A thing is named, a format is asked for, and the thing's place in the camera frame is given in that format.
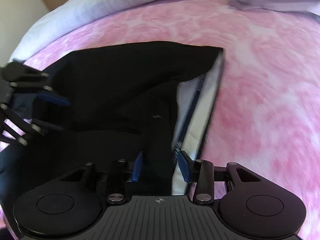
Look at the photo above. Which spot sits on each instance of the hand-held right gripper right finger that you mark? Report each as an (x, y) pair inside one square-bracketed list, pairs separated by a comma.
[(185, 166)]

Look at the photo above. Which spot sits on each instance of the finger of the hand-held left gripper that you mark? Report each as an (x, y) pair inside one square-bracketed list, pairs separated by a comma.
[(47, 126), (53, 98)]

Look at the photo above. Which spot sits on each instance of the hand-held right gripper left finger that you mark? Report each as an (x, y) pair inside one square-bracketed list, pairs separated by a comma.
[(137, 166)]

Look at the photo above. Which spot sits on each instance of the black pants with white lining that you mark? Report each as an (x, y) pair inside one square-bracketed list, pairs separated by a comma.
[(112, 80)]

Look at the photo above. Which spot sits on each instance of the pink floral blanket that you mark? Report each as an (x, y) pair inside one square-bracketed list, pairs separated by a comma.
[(262, 105)]

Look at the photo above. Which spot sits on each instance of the white striped quilt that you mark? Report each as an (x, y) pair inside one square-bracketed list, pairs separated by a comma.
[(87, 2)]

